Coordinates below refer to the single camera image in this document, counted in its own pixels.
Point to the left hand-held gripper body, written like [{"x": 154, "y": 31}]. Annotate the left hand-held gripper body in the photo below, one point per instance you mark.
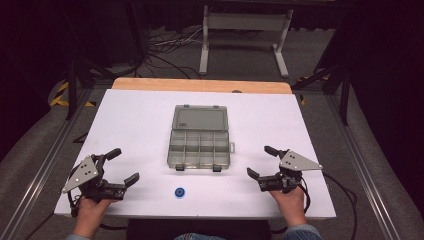
[{"x": 83, "y": 174}]

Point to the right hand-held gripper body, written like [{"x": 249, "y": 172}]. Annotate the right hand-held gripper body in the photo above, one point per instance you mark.
[{"x": 296, "y": 162}]

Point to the small blue round wheel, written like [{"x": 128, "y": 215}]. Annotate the small blue round wheel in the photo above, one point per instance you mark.
[{"x": 180, "y": 192}]

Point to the clear plastic compartment box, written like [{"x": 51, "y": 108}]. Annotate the clear plastic compartment box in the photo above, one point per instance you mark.
[{"x": 199, "y": 140}]

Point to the person's left hand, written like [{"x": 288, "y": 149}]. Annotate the person's left hand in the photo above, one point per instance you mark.
[{"x": 90, "y": 210}]

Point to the person's right hand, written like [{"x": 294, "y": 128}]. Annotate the person's right hand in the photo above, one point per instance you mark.
[{"x": 290, "y": 205}]

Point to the black metal stand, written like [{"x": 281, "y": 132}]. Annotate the black metal stand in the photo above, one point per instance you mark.
[
  {"x": 71, "y": 86},
  {"x": 343, "y": 96}
]

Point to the white metal stand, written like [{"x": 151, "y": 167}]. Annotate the white metal stand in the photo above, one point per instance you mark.
[{"x": 245, "y": 21}]

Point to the aluminium rail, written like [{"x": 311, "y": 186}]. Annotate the aluminium rail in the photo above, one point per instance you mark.
[
  {"x": 40, "y": 173},
  {"x": 363, "y": 173}
]

